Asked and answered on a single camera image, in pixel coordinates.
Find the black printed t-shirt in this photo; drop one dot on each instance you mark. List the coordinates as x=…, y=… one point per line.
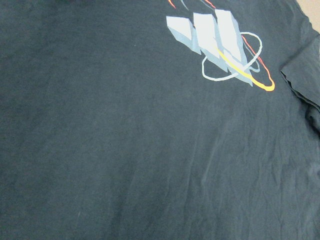
x=159, y=120

